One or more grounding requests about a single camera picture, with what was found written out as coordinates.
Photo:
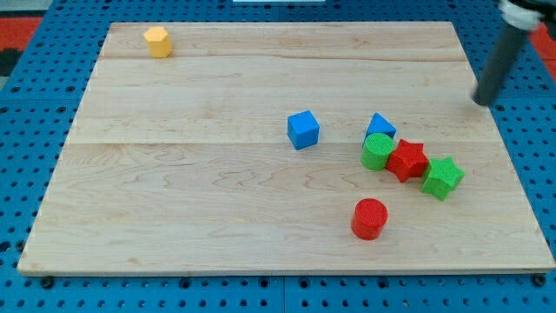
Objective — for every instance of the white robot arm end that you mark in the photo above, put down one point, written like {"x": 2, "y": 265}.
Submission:
{"x": 527, "y": 14}

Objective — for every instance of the red star block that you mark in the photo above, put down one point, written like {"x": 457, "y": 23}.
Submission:
{"x": 408, "y": 160}

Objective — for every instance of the green star block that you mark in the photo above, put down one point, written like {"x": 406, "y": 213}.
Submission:
{"x": 441, "y": 177}

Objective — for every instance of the blue cube block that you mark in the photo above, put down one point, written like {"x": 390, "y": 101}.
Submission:
{"x": 303, "y": 130}

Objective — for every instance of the light wooden board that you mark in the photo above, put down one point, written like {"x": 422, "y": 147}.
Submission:
{"x": 182, "y": 166}

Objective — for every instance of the green cylinder block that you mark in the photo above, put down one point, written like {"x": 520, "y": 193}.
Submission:
{"x": 376, "y": 151}

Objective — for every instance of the blue triangle block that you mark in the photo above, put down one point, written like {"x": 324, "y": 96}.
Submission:
{"x": 380, "y": 129}

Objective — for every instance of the red cylinder block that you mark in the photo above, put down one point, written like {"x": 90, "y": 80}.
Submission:
{"x": 369, "y": 218}

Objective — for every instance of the yellow hexagon block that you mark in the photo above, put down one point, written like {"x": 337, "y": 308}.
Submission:
{"x": 158, "y": 42}

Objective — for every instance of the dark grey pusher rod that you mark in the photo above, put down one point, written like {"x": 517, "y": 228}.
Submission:
{"x": 499, "y": 64}

